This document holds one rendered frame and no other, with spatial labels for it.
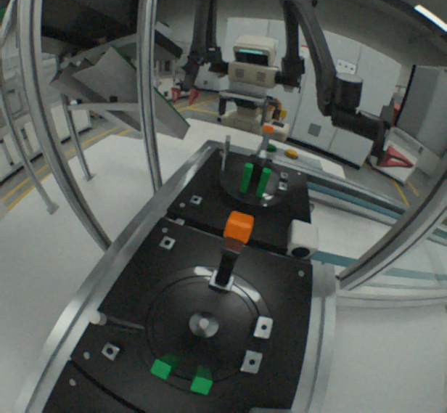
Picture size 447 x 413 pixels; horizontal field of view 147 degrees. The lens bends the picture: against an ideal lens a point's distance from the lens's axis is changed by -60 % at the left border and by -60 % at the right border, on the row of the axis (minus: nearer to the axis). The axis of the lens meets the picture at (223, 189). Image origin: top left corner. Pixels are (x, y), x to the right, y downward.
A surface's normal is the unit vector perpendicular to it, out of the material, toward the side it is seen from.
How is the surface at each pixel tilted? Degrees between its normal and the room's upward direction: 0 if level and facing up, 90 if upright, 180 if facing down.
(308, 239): 0
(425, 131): 90
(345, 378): 0
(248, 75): 98
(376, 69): 90
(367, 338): 0
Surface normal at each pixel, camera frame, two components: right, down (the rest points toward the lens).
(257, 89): -0.43, 0.56
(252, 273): 0.10, -0.76
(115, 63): 0.88, 0.37
